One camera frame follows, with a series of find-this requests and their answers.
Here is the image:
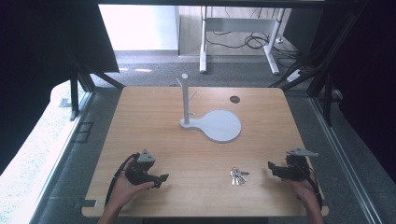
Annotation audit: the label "white power strip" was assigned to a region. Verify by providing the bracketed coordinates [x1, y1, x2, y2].
[286, 68, 304, 84]

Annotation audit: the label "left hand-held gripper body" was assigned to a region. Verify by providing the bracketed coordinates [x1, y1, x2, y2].
[125, 148, 162, 187]

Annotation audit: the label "black curtain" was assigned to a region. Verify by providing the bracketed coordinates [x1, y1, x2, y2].
[0, 0, 120, 175]
[311, 0, 396, 185]

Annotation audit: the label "person's left hand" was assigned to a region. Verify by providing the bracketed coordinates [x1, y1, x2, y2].
[109, 158, 156, 210]

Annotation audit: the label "white metal desk frame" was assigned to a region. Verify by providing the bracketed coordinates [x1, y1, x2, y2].
[199, 6, 287, 76]

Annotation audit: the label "black metal frame strut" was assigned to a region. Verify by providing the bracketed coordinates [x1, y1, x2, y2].
[64, 50, 126, 122]
[269, 6, 370, 127]

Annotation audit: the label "black floor cables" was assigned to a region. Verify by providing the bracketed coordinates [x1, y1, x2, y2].
[205, 30, 301, 61]

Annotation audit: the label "white key holder stand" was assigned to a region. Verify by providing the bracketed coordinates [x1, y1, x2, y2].
[175, 73, 243, 145]

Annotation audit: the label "dark floor socket cover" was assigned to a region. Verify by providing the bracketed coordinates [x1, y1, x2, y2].
[74, 121, 94, 144]

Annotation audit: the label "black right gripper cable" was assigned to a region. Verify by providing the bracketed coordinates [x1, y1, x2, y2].
[297, 160, 324, 210]

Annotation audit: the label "aluminium floor rail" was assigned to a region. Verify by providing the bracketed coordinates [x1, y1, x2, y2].
[310, 96, 379, 224]

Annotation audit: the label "bunch of silver keys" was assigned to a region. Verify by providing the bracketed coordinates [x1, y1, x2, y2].
[230, 167, 250, 187]

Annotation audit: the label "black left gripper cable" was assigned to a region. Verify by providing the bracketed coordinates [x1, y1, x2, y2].
[104, 152, 141, 207]

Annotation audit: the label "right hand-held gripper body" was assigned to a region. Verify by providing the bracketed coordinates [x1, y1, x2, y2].
[277, 147, 319, 183]

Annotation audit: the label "person's right hand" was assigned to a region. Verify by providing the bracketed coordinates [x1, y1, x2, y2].
[284, 173, 322, 209]

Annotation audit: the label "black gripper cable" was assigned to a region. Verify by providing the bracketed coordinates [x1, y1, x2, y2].
[297, 160, 324, 210]
[104, 152, 141, 207]

